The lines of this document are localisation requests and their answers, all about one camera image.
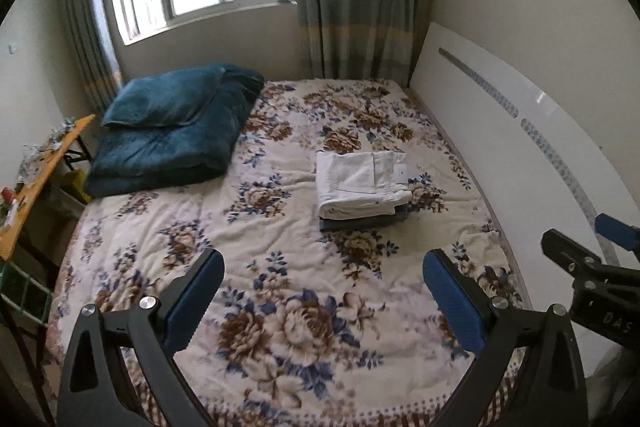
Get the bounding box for brown checkered bed sheet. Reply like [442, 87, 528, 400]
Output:
[122, 372, 171, 427]

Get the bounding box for teal pillow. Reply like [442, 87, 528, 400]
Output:
[101, 64, 226, 128]

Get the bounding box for folded teal quilt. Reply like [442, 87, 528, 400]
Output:
[82, 63, 266, 198]

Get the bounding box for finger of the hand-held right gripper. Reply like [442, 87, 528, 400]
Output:
[541, 228, 618, 281]
[595, 213, 640, 253]

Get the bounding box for floral blanket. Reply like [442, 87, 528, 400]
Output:
[47, 77, 526, 427]

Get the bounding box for pile of small desk clutter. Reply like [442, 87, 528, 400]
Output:
[17, 119, 81, 160]

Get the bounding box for yellow box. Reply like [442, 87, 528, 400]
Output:
[62, 172, 86, 202]

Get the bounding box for folded dark jeans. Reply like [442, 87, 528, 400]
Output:
[319, 209, 408, 233]

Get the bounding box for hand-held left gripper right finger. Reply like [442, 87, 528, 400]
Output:
[422, 248, 588, 427]

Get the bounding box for white pants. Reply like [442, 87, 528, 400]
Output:
[315, 150, 413, 221]

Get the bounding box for teal metal rack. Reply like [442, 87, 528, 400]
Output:
[0, 262, 53, 323]

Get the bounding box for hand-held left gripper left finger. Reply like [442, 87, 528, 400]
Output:
[57, 248, 226, 427]

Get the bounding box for wooden desk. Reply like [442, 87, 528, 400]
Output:
[0, 114, 96, 260]

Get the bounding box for white headboard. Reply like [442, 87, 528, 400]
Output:
[407, 22, 640, 358]

